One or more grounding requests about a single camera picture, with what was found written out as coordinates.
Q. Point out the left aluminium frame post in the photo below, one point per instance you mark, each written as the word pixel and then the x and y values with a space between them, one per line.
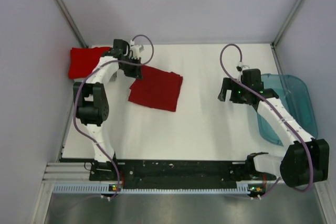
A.
pixel 71 23

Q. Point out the aluminium frame post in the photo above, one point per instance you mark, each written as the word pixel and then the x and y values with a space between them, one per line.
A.
pixel 289 19
pixel 71 23

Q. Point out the translucent blue plastic bin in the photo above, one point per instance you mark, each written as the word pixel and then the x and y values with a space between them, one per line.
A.
pixel 295 97

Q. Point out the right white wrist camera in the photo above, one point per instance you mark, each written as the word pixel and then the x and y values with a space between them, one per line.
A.
pixel 241 66

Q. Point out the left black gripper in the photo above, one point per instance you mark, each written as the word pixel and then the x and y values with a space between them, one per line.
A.
pixel 136 73

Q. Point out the folded grey t-shirt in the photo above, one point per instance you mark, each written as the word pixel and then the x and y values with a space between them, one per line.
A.
pixel 100 78

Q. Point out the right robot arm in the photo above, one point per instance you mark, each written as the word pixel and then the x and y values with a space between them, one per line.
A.
pixel 306 159

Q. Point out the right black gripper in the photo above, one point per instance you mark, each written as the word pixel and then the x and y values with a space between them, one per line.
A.
pixel 228 84

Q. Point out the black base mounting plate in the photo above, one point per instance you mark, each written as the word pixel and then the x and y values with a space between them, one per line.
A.
pixel 173 174

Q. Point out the grey slotted cable duct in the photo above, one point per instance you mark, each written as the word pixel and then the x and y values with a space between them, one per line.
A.
pixel 109 189

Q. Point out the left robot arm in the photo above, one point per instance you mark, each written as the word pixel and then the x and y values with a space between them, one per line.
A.
pixel 90 98

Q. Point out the folded bright red t-shirt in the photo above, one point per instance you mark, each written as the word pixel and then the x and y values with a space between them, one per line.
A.
pixel 84 60

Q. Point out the dark red t-shirt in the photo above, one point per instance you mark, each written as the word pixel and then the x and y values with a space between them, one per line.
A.
pixel 157 89

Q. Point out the right aluminium frame post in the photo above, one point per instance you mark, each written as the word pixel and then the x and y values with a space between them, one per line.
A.
pixel 289 19

